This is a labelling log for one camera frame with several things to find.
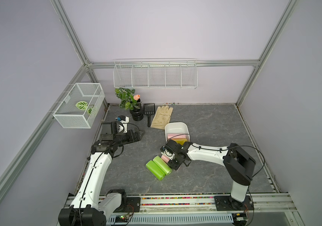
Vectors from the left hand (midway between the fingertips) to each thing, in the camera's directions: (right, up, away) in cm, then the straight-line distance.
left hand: (139, 134), depth 76 cm
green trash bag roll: (+14, -21, +8) cm, 26 cm away
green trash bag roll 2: (+8, -22, +7) cm, 24 cm away
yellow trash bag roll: (+24, -7, +19) cm, 31 cm away
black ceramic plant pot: (-7, +13, +29) cm, 33 cm away
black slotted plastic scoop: (0, +16, +43) cm, 46 cm away
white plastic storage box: (+23, +2, +28) cm, 36 cm away
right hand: (+19, -19, +12) cm, 29 cm away
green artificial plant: (-11, +20, +15) cm, 27 cm away
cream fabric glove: (+11, +9, +36) cm, 39 cm away
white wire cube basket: (-31, +10, -10) cm, 34 cm away
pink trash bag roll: (+21, -2, +8) cm, 23 cm away
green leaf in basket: (-32, +16, +2) cm, 36 cm away
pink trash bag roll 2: (+14, -17, +10) cm, 24 cm away
